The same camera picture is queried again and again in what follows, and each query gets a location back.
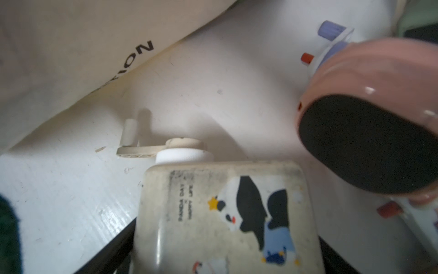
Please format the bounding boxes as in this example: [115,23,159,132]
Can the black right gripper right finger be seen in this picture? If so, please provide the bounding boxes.
[319,237,359,274]

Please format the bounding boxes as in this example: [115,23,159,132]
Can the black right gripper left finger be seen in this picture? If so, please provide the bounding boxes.
[75,218,136,274]

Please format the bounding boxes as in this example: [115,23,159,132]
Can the white speckled sharpener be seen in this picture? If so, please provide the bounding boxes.
[116,119,325,274]

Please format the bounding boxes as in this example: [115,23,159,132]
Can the pink face sharpener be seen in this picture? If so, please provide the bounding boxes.
[296,38,438,197]

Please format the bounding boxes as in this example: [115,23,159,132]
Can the canvas tote bag green handles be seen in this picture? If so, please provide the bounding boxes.
[0,0,237,274]

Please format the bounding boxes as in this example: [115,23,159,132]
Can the purple sharpener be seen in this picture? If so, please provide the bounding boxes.
[301,21,355,79]

